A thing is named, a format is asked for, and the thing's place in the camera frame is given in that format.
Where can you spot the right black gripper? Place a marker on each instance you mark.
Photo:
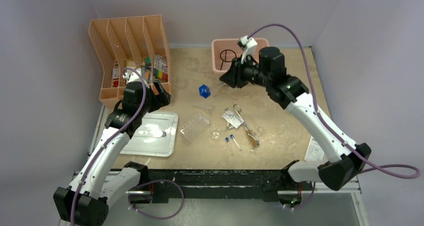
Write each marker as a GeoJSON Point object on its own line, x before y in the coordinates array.
{"type": "Point", "coordinates": [234, 77]}

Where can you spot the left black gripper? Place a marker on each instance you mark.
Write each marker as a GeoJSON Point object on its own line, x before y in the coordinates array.
{"type": "Point", "coordinates": [159, 100]}

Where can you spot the blue plastic hexagonal piece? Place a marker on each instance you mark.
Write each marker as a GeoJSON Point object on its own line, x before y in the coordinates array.
{"type": "Point", "coordinates": [204, 91]}

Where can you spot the metal crucible tongs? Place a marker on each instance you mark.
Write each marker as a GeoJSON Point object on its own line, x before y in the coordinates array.
{"type": "Point", "coordinates": [237, 110]}

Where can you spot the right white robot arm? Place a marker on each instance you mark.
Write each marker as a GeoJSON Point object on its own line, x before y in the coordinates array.
{"type": "Point", "coordinates": [314, 125]}

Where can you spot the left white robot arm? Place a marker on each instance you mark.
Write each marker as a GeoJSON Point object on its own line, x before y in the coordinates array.
{"type": "Point", "coordinates": [88, 198]}

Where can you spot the colourful items in organizer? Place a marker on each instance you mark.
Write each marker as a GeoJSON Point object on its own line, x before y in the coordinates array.
{"type": "Point", "coordinates": [156, 68]}

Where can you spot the pink plastic bin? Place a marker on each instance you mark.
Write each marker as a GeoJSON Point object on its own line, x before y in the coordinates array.
{"type": "Point", "coordinates": [223, 51]}

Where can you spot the white red box in organizer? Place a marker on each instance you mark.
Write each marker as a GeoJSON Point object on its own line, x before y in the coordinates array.
{"type": "Point", "coordinates": [117, 74]}

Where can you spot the clear plastic well plate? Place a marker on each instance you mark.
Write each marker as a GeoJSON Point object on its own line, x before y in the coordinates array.
{"type": "Point", "coordinates": [194, 127]}

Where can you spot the small clear glass dish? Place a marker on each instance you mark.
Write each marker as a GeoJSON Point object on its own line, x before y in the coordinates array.
{"type": "Point", "coordinates": [215, 134]}

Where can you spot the peach slotted file organizer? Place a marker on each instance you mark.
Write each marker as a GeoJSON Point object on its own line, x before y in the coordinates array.
{"type": "Point", "coordinates": [121, 39]}

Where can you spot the brown test tube brush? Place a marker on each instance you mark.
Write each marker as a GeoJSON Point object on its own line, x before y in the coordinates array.
{"type": "Point", "coordinates": [254, 141]}

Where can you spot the white instruction sheet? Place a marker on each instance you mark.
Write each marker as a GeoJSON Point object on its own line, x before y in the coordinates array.
{"type": "Point", "coordinates": [314, 152]}

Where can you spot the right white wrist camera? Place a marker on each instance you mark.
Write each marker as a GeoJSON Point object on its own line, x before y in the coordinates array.
{"type": "Point", "coordinates": [248, 46]}

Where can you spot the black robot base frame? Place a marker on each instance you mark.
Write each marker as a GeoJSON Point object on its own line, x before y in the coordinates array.
{"type": "Point", "coordinates": [267, 185]}

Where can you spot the aluminium rail frame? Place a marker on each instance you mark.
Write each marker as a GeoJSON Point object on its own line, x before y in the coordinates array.
{"type": "Point", "coordinates": [87, 200]}

